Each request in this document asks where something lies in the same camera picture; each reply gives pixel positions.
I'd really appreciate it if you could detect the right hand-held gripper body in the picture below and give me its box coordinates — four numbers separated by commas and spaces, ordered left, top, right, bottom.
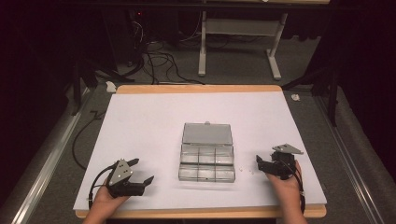
269, 143, 304, 181

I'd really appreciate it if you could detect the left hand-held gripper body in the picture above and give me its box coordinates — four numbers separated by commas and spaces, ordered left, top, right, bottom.
106, 158, 148, 199

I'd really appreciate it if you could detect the clear plastic compartment box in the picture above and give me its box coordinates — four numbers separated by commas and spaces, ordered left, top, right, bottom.
177, 120, 237, 184

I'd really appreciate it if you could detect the person's right hand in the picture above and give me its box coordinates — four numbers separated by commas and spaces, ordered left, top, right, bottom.
264, 161, 304, 201

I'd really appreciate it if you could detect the person's left hand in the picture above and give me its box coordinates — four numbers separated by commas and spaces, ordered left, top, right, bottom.
92, 186, 132, 213

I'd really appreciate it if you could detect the white paper sheet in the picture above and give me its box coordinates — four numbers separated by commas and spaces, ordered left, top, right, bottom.
72, 91, 328, 212

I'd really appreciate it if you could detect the black metal stand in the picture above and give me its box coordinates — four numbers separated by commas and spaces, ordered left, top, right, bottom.
71, 57, 135, 117
281, 65, 341, 128

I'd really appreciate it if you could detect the wooden table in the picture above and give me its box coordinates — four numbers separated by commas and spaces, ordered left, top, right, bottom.
75, 84, 328, 219

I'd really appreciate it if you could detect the left hand-held gripper black cable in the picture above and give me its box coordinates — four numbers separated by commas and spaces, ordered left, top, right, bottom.
88, 164, 118, 210

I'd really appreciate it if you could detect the hand-held gripper black cable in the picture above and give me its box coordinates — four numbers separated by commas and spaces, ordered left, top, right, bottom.
88, 164, 118, 210
284, 161, 307, 216

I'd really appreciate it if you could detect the right hand-held gripper black cable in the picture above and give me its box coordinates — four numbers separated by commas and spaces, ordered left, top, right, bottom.
284, 161, 307, 216

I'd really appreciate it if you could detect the thin black floor cable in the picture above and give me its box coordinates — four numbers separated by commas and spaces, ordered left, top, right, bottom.
71, 109, 106, 171

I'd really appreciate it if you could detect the aluminium rail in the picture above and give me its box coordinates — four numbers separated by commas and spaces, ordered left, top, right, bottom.
313, 92, 387, 224
0, 88, 95, 224

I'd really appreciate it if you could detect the bundle of black floor cables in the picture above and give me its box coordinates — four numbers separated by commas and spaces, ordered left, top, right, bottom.
125, 18, 207, 86

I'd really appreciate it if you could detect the white metal desk frame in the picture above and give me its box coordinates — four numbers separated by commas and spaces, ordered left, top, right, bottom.
197, 10, 290, 81

